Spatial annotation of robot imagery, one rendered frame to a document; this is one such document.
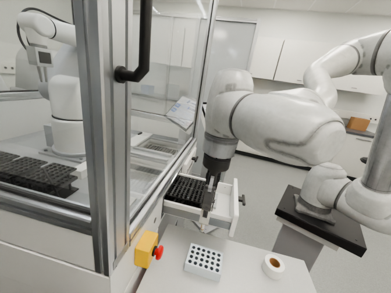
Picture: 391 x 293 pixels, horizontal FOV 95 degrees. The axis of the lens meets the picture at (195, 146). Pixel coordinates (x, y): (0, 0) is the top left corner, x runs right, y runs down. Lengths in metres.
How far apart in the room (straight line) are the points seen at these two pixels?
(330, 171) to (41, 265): 1.12
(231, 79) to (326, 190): 0.81
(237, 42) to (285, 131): 2.14
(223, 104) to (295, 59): 3.70
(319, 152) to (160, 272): 0.61
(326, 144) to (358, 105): 4.50
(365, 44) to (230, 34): 1.77
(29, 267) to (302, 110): 0.70
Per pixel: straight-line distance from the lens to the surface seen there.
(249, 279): 0.80
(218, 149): 0.44
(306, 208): 1.15
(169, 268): 0.75
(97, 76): 0.30
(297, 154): 0.30
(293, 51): 4.07
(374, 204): 1.00
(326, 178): 1.08
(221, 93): 0.41
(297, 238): 1.23
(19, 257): 0.68
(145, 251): 0.60
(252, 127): 0.32
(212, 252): 0.77
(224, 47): 2.40
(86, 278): 0.58
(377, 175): 0.95
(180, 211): 0.78
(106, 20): 0.31
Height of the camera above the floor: 1.38
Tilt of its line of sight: 21 degrees down
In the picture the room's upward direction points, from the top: 9 degrees clockwise
